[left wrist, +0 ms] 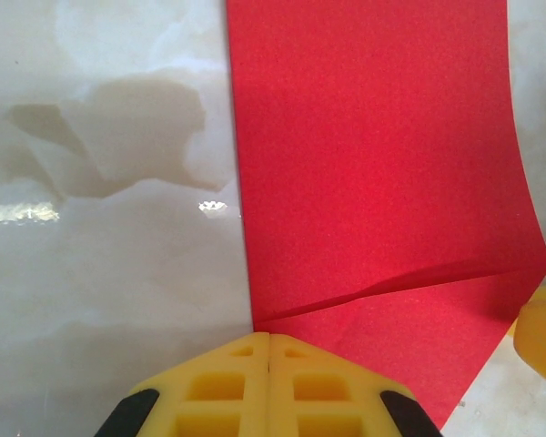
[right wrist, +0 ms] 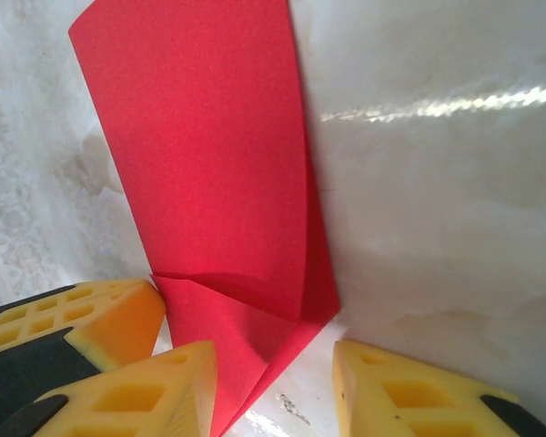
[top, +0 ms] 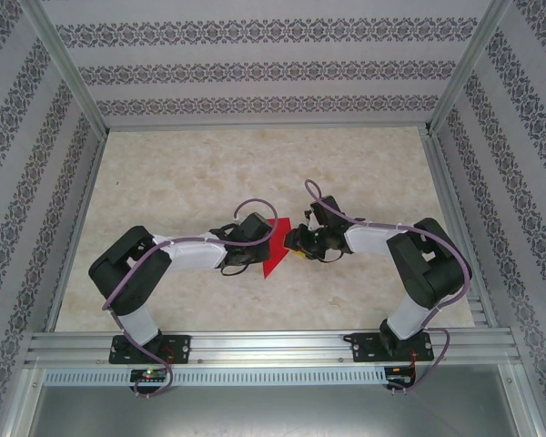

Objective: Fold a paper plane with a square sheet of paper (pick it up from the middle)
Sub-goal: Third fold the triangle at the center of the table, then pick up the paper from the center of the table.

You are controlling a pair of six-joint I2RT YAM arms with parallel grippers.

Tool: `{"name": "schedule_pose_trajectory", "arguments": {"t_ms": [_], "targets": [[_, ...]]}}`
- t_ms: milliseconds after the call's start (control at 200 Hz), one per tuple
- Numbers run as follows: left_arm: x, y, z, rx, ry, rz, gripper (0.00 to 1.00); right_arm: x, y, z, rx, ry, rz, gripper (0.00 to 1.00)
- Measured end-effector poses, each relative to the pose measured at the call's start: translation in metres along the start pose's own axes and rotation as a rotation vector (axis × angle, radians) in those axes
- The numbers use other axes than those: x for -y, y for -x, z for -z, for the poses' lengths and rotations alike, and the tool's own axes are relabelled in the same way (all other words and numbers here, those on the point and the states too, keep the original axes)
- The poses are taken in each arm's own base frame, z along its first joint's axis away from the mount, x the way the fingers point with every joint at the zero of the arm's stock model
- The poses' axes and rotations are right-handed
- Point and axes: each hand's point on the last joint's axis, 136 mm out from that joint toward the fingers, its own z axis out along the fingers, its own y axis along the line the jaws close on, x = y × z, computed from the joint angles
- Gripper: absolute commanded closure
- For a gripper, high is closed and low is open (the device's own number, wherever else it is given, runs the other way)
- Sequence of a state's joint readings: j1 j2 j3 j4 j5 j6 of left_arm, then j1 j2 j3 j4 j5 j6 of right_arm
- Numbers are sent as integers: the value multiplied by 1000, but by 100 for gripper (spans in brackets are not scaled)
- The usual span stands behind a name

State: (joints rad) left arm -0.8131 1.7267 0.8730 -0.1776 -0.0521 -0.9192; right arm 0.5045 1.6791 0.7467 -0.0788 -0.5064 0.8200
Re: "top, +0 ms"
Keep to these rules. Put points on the red paper sheet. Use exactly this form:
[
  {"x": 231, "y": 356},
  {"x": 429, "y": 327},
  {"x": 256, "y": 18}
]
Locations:
[{"x": 273, "y": 266}]

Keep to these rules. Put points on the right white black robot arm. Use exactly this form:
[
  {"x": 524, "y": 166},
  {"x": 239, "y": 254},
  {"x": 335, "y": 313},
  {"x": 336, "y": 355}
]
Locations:
[{"x": 407, "y": 318}]

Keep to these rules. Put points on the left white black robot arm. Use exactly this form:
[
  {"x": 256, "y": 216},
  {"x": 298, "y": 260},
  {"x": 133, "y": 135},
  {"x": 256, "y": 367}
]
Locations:
[{"x": 138, "y": 323}]

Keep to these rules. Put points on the grey metal sheet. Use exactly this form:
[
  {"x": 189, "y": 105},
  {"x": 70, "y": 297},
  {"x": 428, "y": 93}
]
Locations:
[{"x": 273, "y": 414}]

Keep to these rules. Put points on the aluminium mounting rail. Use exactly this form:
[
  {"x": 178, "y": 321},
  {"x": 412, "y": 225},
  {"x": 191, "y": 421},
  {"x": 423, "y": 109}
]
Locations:
[{"x": 268, "y": 346}]

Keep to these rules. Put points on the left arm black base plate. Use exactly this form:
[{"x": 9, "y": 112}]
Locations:
[{"x": 182, "y": 348}]

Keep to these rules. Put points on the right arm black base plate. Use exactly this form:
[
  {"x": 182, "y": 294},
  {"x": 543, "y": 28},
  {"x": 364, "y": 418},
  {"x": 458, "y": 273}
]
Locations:
[{"x": 366, "y": 348}]

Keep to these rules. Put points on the aluminium frame crossbar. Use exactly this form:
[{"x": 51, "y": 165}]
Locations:
[{"x": 268, "y": 125}]

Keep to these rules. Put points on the aluminium side rail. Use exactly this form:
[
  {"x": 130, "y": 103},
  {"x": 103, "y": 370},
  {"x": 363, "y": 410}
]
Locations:
[
  {"x": 66, "y": 273},
  {"x": 443, "y": 182}
]

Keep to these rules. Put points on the aluminium frame post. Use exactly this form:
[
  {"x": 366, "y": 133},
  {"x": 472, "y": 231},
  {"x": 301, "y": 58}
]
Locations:
[
  {"x": 66, "y": 68},
  {"x": 471, "y": 68}
]

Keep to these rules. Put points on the aluminium frame bar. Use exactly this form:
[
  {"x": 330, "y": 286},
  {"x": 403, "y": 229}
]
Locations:
[
  {"x": 20, "y": 405},
  {"x": 525, "y": 405}
]

